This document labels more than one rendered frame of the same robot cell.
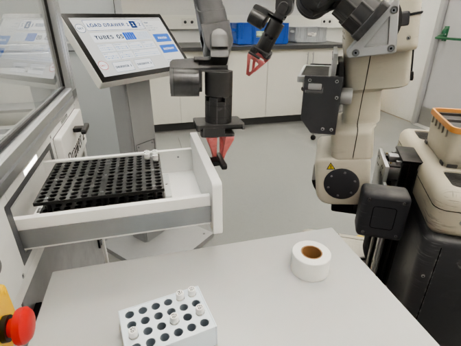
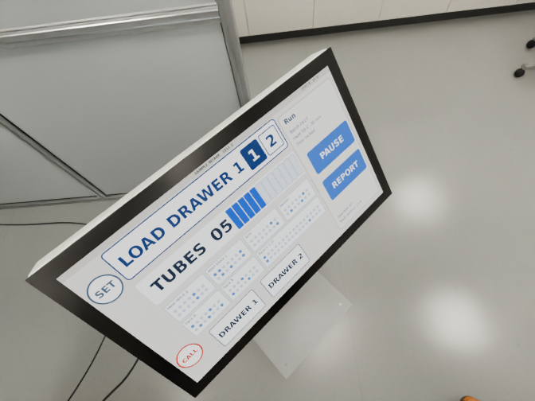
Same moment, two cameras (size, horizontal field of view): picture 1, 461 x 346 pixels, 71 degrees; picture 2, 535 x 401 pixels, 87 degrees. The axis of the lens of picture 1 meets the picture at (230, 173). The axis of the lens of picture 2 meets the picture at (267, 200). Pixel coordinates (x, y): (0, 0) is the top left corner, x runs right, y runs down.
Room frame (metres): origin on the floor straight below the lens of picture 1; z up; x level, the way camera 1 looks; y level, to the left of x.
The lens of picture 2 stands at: (1.38, 0.34, 1.50)
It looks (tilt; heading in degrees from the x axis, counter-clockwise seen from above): 63 degrees down; 22
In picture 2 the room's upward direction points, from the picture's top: 12 degrees counter-clockwise
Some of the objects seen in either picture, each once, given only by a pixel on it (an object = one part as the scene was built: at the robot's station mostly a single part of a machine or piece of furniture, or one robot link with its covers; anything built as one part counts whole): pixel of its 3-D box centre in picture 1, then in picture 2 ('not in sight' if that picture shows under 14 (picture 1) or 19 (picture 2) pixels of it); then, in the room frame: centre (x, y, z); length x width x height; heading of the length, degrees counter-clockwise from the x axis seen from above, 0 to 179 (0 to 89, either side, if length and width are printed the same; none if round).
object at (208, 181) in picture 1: (204, 176); not in sight; (0.64, 0.06, 0.87); 0.29 x 0.02 x 0.11; 14
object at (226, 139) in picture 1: (215, 143); not in sight; (0.68, 0.03, 0.93); 0.07 x 0.07 x 0.09; 14
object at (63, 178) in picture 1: (108, 188); not in sight; (0.59, 0.25, 0.87); 0.22 x 0.18 x 0.06; 104
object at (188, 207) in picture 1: (103, 191); not in sight; (0.59, 0.26, 0.86); 0.40 x 0.26 x 0.06; 104
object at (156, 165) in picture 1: (156, 170); not in sight; (0.62, 0.15, 0.90); 0.18 x 0.02 x 0.01; 14
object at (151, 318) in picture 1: (167, 327); not in sight; (0.33, 0.09, 0.78); 0.12 x 0.08 x 0.04; 114
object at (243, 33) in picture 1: (258, 33); not in sight; (4.11, -0.33, 1.01); 0.61 x 0.41 x 0.22; 104
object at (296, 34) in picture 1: (306, 34); not in sight; (4.35, -0.94, 0.99); 0.40 x 0.31 x 0.17; 104
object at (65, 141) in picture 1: (73, 140); not in sight; (0.87, 0.45, 0.87); 0.29 x 0.02 x 0.11; 14
